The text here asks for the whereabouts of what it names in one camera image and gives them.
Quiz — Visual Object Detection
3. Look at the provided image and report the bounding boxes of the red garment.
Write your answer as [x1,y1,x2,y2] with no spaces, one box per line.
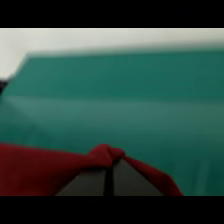
[0,143,185,197]

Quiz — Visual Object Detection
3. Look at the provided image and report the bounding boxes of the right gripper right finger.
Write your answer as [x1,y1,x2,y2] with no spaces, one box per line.
[111,158,165,197]

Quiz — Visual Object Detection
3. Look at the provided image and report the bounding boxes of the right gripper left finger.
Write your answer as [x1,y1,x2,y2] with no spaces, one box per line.
[55,163,108,197]

